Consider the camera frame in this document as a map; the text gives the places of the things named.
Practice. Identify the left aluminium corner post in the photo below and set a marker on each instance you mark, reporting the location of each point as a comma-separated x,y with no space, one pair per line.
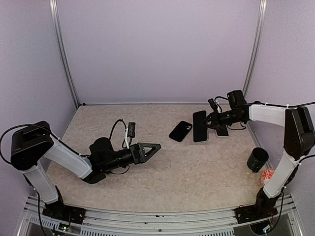
59,36

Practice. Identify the black phone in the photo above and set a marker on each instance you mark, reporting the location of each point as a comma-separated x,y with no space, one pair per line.
199,127
222,132

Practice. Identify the red white patterned coaster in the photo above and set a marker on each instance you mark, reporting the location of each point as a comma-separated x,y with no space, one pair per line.
266,176

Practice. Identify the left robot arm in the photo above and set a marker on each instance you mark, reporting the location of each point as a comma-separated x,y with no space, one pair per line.
31,142

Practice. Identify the black cup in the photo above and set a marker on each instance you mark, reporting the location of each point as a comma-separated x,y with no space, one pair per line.
257,159

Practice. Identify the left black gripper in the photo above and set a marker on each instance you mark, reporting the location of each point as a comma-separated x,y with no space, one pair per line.
137,149

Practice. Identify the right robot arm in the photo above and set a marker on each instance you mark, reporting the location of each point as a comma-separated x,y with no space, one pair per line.
286,130

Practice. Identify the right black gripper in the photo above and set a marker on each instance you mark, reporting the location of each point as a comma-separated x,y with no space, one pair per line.
214,116

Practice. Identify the dark phone case underneath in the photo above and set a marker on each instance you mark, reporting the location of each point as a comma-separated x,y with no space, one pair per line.
180,131

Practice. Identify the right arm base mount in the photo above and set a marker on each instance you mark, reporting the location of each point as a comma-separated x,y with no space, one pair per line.
256,212

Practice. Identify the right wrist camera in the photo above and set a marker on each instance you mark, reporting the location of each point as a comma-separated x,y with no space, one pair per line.
214,105

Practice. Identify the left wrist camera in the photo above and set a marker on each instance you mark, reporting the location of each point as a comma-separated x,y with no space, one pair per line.
131,129

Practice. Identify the aluminium front rail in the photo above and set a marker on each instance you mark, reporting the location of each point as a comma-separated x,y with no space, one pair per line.
96,222

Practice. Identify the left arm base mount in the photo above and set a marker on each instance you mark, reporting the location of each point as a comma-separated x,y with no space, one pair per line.
60,211

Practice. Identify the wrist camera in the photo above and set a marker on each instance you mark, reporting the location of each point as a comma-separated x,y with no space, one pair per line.
214,105
131,129

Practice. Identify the aluminium corner post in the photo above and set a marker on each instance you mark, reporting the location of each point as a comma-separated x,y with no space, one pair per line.
59,36
255,46

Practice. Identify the right aluminium corner post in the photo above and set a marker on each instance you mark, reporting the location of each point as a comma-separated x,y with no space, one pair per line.
255,46

